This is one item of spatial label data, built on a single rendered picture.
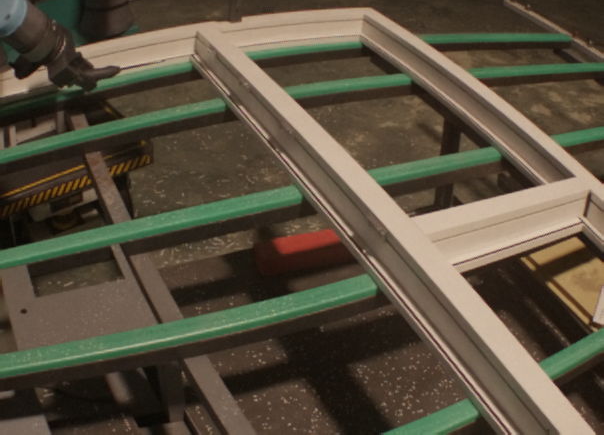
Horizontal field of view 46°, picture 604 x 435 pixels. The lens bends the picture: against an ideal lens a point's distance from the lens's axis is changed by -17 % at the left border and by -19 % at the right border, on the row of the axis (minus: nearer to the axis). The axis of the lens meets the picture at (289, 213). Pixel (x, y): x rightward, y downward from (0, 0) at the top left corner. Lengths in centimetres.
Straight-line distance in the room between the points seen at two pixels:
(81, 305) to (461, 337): 51
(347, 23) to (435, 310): 103
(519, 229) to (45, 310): 72
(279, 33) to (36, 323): 103
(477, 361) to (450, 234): 24
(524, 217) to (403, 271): 25
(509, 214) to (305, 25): 85
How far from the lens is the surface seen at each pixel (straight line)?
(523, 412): 91
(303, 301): 108
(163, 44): 176
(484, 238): 119
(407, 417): 131
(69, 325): 107
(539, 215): 126
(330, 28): 191
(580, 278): 163
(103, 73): 160
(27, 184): 245
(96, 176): 143
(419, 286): 106
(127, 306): 109
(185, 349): 103
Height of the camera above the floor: 155
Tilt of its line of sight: 33 degrees down
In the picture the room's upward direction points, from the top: 3 degrees clockwise
